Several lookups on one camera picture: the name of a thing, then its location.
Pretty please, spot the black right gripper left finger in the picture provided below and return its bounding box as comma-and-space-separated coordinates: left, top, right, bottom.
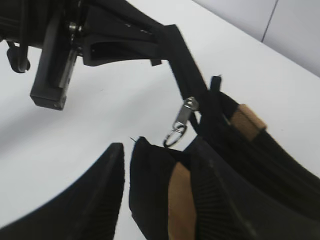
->
0, 143, 125, 240

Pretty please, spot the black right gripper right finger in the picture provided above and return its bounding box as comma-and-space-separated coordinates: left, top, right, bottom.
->
188, 136, 320, 240

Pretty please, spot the silver zipper pull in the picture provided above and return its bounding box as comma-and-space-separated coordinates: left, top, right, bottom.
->
163, 96, 199, 148

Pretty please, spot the black canvas tote bag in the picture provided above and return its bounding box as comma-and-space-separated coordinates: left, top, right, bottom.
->
129, 25, 320, 240

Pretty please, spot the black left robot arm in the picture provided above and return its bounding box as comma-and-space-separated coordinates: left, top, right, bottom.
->
0, 0, 165, 111

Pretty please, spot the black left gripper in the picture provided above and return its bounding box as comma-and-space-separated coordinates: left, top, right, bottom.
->
30, 0, 163, 110

